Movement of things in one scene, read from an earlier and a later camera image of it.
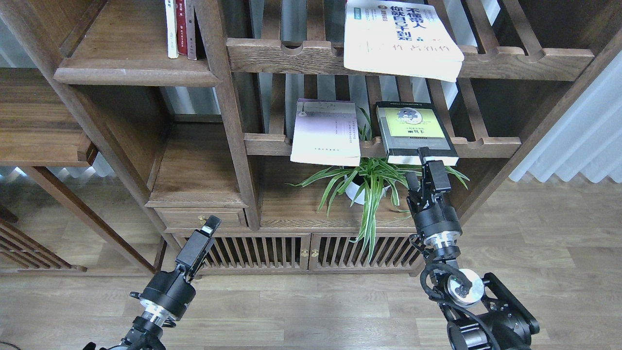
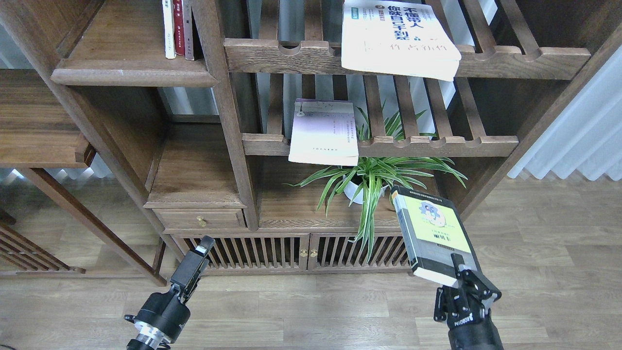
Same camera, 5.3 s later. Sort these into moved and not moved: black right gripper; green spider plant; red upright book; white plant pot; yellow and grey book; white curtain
Moved: black right gripper; yellow and grey book
Not moved: green spider plant; red upright book; white curtain; white plant pot
